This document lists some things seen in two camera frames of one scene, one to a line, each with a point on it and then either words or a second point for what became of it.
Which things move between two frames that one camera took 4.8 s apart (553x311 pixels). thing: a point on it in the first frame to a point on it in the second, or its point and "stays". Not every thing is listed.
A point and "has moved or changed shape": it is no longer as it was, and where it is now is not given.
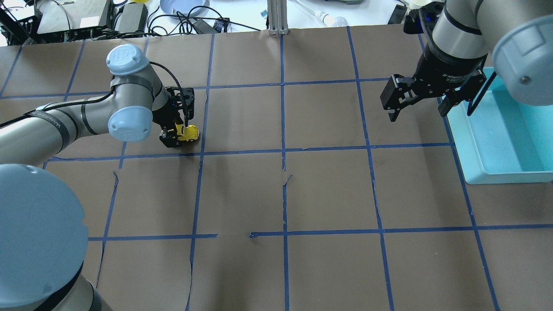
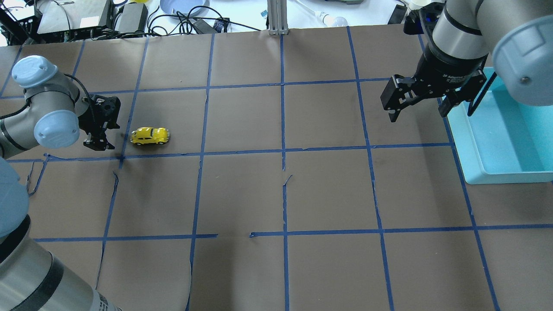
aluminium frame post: [278, 17] stays
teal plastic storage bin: [503, 139] stays
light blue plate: [188, 8] stays
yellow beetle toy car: [191, 132] has moved or changed shape
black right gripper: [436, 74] stays
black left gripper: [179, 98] to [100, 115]
